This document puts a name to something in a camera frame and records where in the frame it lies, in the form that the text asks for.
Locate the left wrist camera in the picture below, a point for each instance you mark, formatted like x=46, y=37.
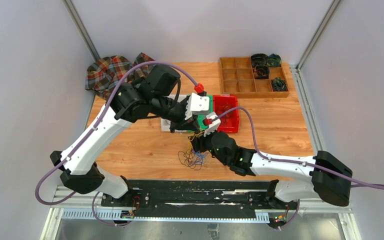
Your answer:
x=197, y=105

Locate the green plastic bin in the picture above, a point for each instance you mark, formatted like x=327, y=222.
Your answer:
x=201, y=115

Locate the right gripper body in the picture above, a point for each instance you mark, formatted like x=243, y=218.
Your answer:
x=203, y=144

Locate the plaid cloth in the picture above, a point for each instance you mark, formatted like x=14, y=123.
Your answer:
x=103, y=75

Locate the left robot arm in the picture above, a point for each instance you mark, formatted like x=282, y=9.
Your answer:
x=129, y=102

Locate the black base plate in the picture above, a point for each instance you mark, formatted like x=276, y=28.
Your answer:
x=198, y=199

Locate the white plastic bin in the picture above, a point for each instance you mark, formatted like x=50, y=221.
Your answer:
x=165, y=124

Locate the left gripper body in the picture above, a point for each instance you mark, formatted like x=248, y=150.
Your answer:
x=178, y=116

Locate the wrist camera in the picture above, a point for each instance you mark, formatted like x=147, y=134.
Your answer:
x=197, y=105
x=212, y=122

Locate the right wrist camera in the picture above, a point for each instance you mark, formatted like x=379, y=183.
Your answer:
x=212, y=122

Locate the wooden compartment tray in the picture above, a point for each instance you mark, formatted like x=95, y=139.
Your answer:
x=247, y=78

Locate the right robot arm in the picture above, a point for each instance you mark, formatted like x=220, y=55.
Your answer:
x=321, y=176

